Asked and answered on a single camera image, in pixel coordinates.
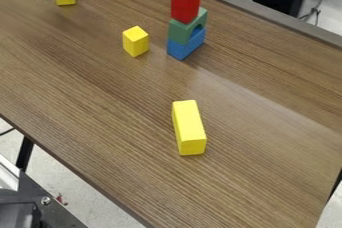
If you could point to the green arch block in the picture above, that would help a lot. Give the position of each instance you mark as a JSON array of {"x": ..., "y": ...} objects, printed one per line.
[{"x": 185, "y": 28}]

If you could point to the blue block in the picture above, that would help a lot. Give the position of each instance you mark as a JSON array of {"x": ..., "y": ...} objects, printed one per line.
[{"x": 185, "y": 46}]

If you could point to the long yellow block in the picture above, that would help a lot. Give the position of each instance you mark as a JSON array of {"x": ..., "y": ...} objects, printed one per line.
[{"x": 189, "y": 127}]

